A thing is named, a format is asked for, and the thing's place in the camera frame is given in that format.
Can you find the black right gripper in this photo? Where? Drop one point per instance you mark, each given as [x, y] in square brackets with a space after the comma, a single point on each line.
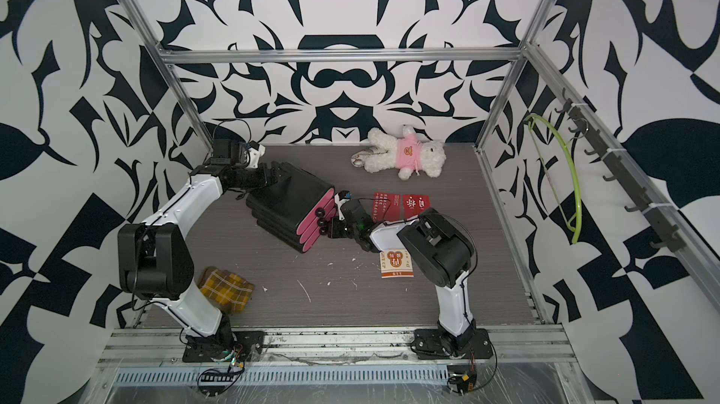
[332, 233]

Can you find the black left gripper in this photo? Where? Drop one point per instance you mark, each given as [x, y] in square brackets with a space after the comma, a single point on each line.
[267, 181]

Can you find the red postcard with text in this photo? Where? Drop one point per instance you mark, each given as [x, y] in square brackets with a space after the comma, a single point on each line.
[386, 207]

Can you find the pink drawer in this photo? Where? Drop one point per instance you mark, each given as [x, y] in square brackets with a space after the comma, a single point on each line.
[321, 209]
[308, 239]

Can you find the black drawer cabinet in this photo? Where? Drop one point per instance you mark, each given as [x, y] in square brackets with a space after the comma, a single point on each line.
[279, 208]

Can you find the white orange postcard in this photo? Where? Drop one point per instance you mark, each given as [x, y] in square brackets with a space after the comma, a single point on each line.
[396, 264]

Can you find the red postcard with logo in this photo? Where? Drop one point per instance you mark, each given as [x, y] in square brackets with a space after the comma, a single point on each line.
[414, 204]

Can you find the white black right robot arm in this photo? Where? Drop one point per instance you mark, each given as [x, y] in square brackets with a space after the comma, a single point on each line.
[435, 245]

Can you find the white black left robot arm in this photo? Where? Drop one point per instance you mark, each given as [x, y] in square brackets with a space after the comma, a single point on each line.
[154, 261]

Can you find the map pattern cup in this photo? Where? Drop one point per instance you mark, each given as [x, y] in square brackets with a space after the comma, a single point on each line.
[358, 160]

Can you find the white teddy bear pink shirt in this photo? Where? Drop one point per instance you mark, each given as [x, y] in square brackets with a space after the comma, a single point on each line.
[408, 154]

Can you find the yellow plaid cloth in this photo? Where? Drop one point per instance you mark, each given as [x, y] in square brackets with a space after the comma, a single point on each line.
[226, 290]

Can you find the black connector right front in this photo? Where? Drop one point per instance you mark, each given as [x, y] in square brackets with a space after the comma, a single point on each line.
[461, 380]

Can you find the black connector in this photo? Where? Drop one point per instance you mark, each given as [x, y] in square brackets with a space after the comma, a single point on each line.
[461, 380]
[214, 382]

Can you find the black connector left front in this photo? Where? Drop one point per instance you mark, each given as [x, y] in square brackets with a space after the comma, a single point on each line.
[214, 382]

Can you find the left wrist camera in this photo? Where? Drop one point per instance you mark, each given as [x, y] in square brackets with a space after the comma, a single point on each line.
[237, 154]

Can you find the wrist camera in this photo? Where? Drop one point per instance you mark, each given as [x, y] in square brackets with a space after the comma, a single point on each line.
[340, 198]
[237, 154]

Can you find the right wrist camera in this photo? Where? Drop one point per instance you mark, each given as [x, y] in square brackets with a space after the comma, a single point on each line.
[340, 198]

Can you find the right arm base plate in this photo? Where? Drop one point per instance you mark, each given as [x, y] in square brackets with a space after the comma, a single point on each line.
[438, 344]

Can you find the aluminium frame back crossbar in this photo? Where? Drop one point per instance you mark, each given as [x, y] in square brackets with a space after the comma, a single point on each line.
[338, 55]

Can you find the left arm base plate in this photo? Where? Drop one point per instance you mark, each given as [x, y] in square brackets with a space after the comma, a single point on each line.
[241, 346]

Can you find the green wire hanger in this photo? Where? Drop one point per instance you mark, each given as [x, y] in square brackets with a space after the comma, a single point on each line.
[559, 171]

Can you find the aluminium front rail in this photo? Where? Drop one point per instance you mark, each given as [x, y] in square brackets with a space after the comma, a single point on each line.
[319, 346]

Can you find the aluminium frame post left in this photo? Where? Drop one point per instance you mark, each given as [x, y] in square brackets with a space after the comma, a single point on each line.
[146, 34]

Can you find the aluminium frame post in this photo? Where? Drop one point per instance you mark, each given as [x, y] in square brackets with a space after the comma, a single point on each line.
[537, 22]
[146, 34]

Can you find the black hook rail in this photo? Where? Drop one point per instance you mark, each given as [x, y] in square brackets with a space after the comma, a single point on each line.
[614, 159]

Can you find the aluminium frame post right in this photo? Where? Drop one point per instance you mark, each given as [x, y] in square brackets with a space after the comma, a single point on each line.
[537, 22]

